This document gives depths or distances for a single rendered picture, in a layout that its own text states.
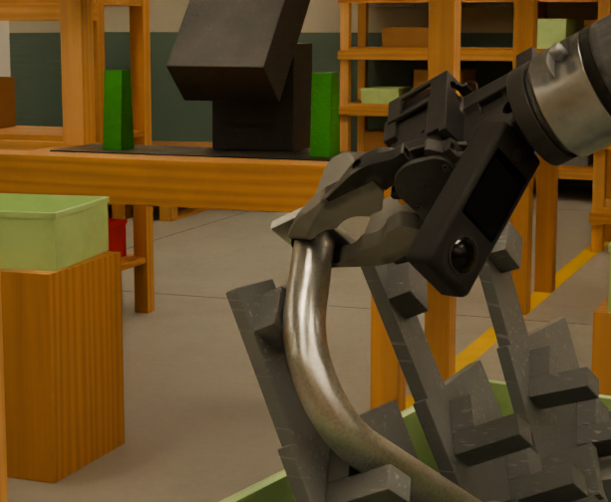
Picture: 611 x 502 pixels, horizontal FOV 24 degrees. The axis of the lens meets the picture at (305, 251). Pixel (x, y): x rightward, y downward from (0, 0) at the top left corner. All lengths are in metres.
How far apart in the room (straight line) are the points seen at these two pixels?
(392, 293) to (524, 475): 0.21
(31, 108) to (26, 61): 0.39
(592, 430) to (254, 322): 0.46
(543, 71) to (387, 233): 0.17
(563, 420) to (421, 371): 0.26
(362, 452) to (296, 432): 0.05
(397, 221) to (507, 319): 0.31
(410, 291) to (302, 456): 0.18
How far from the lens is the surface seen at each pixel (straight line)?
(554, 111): 0.94
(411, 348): 1.15
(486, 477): 1.21
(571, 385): 1.30
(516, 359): 1.31
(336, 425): 1.00
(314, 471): 1.04
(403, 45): 11.44
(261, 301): 1.04
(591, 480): 1.28
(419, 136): 1.00
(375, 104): 11.44
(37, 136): 6.41
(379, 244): 1.04
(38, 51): 12.24
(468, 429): 1.16
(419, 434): 1.41
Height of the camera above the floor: 1.33
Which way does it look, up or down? 9 degrees down
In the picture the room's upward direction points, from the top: straight up
